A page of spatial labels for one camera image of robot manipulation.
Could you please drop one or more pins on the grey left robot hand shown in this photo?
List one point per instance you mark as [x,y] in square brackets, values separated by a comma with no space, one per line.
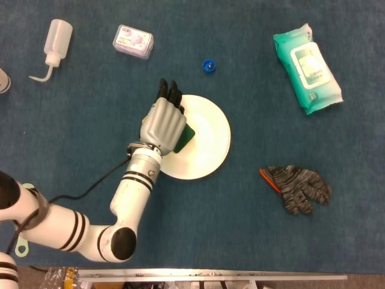
[162,123]

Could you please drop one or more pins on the green and yellow sponge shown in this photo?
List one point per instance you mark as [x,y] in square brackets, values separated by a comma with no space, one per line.
[185,138]

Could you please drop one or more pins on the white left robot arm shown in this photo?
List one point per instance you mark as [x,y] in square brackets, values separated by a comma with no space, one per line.
[90,222]

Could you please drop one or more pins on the white round plate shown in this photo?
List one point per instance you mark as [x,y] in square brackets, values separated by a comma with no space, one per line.
[207,135]

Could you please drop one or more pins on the blue bottle cap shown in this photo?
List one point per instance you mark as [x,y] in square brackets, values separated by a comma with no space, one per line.
[209,66]

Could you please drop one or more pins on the clear plastic swab box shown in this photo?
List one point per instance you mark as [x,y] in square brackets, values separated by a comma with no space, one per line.
[133,41]

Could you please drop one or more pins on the blue table cloth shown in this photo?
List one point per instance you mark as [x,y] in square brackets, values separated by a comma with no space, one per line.
[240,225]

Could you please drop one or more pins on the translucent squeeze wash bottle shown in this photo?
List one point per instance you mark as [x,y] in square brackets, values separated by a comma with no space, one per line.
[58,36]

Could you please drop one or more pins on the grey knitted work glove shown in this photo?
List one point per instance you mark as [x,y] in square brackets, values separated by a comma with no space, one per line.
[297,188]

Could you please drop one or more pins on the green wet wipes pack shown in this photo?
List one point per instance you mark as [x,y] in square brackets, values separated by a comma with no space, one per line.
[306,69]

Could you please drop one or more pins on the white cylindrical container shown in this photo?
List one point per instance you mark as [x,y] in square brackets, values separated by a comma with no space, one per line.
[3,82]

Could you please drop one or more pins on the clear plastic bag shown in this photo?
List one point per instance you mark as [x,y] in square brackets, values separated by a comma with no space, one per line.
[58,278]

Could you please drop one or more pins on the light green scrub brush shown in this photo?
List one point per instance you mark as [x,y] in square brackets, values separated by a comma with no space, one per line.
[21,249]

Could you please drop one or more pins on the aluminium frame rail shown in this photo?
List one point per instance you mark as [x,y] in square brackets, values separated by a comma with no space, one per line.
[210,274]

